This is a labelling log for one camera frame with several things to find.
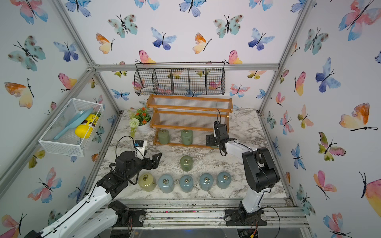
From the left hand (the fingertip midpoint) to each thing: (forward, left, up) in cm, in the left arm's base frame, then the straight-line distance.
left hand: (155, 151), depth 79 cm
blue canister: (-14, -6, -9) cm, 17 cm away
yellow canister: (-12, +4, -9) cm, 16 cm away
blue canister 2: (-14, -16, -9) cm, 23 cm away
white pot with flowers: (+26, +15, -4) cm, 30 cm away
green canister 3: (-3, -16, -9) cm, 19 cm away
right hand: (+16, -35, -10) cm, 39 cm away
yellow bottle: (+4, +30, +14) cm, 34 cm away
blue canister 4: (-12, -36, -10) cm, 39 cm away
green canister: (+16, -1, -9) cm, 18 cm away
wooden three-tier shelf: (+35, -14, -17) cm, 42 cm away
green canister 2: (+15, -16, -9) cm, 24 cm away
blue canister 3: (-13, -27, -8) cm, 31 cm away
